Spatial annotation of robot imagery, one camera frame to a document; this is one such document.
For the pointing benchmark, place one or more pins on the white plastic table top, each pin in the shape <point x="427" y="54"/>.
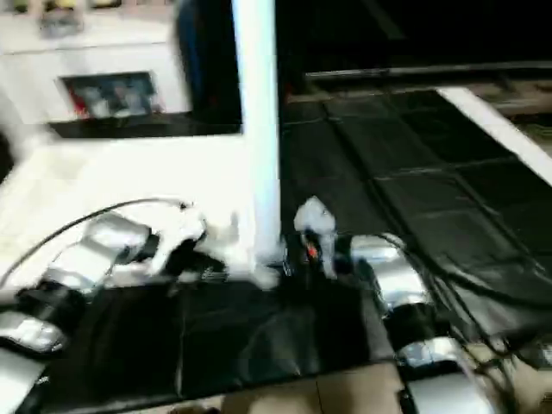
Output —
<point x="129" y="172"/>

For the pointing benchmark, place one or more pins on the white plastic table leg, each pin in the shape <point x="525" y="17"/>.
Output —
<point x="259" y="129"/>

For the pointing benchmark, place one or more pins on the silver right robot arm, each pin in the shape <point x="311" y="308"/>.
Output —
<point x="397" y="276"/>

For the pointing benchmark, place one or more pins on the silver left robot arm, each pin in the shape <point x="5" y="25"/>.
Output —
<point x="95" y="250"/>

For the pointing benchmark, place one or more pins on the black work mat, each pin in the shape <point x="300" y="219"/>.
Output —
<point x="431" y="194"/>

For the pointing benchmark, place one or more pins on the red labelled package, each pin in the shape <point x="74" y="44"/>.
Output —
<point x="78" y="101"/>

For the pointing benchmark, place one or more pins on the white flat strip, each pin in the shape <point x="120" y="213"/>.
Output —
<point x="496" y="125"/>

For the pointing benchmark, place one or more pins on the white glass-door cabinet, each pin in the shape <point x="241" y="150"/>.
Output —
<point x="86" y="56"/>

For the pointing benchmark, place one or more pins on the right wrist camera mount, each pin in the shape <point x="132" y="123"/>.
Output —
<point x="319" y="220"/>

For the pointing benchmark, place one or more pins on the black metal rail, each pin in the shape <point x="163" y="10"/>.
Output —
<point x="409" y="69"/>

